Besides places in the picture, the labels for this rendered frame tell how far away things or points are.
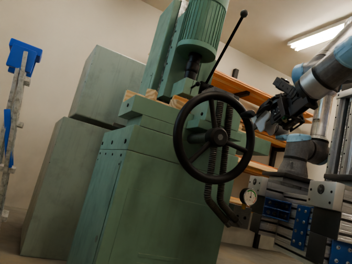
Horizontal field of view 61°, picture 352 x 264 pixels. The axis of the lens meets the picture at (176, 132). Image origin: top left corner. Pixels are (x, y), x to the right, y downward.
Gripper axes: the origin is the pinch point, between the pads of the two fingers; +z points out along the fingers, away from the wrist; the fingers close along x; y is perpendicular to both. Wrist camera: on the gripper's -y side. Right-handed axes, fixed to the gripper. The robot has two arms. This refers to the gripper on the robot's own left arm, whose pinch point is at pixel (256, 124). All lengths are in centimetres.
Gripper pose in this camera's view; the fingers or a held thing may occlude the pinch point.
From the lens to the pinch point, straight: 94.8
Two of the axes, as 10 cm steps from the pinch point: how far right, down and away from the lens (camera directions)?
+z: -4.6, 5.2, 7.2
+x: 8.9, 2.8, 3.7
